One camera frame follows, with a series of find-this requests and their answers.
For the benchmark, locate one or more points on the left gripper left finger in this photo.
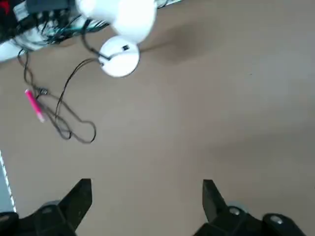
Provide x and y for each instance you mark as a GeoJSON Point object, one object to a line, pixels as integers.
{"type": "Point", "coordinates": [73, 209]}

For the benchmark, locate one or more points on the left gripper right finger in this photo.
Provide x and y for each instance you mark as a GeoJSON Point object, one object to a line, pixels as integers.
{"type": "Point", "coordinates": [216, 211]}

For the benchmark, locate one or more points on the pink marker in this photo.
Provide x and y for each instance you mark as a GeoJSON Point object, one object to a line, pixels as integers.
{"type": "Point", "coordinates": [35, 107]}

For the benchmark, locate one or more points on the white desk lamp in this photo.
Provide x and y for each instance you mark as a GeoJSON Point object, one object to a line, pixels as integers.
{"type": "Point", "coordinates": [128, 24]}

